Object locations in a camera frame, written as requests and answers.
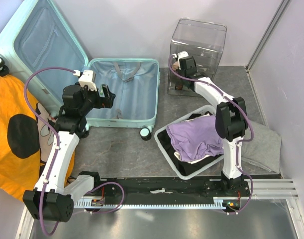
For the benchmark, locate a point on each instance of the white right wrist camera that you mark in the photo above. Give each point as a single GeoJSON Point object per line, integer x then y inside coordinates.
{"type": "Point", "coordinates": [180, 55]}

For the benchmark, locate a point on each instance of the purple garment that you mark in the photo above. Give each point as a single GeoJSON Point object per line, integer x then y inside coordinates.
{"type": "Point", "coordinates": [194, 139]}

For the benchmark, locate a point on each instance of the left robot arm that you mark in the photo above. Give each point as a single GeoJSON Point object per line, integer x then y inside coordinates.
{"type": "Point", "coordinates": [51, 199]}

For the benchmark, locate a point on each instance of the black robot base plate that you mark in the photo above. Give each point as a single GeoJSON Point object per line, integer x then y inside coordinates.
{"type": "Point", "coordinates": [170, 190]}

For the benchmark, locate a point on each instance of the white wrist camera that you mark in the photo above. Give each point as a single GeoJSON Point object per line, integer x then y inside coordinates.
{"type": "Point", "coordinates": [86, 79]}
{"type": "Point", "coordinates": [180, 55]}

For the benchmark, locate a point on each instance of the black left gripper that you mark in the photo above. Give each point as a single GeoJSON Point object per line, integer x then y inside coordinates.
{"type": "Point", "coordinates": [106, 101]}

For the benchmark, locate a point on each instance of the clear smoky plastic container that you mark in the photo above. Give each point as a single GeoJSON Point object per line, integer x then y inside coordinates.
{"type": "Point", "coordinates": [204, 41]}

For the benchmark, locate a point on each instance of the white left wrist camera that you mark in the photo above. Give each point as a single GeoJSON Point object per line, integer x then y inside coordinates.
{"type": "Point", "coordinates": [86, 79]}

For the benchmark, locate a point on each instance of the green bottle black cap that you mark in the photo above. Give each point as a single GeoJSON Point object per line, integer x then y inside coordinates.
{"type": "Point", "coordinates": [181, 87]}

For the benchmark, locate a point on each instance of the white slotted cable duct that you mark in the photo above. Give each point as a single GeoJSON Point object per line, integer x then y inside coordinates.
{"type": "Point", "coordinates": [89, 203]}

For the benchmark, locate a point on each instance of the black garment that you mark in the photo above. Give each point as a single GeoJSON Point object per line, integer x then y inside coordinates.
{"type": "Point", "coordinates": [192, 143]}

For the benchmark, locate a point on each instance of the light blue hard suitcase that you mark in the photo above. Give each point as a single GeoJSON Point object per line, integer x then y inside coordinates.
{"type": "Point", "coordinates": [39, 47]}

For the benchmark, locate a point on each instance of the grey folded cloth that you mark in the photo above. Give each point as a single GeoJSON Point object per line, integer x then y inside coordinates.
{"type": "Point", "coordinates": [264, 150]}

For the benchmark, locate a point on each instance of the aluminium frame post right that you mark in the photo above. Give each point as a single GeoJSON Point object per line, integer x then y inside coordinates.
{"type": "Point", "coordinates": [268, 33]}

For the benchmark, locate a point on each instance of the white perforated plastic basket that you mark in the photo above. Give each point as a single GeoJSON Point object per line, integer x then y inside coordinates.
{"type": "Point", "coordinates": [185, 170]}

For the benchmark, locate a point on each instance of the orange cartoon mouse bag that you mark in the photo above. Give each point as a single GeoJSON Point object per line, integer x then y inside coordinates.
{"type": "Point", "coordinates": [25, 141]}

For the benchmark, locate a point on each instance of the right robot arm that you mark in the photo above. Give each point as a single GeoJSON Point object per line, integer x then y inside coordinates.
{"type": "Point", "coordinates": [230, 120]}

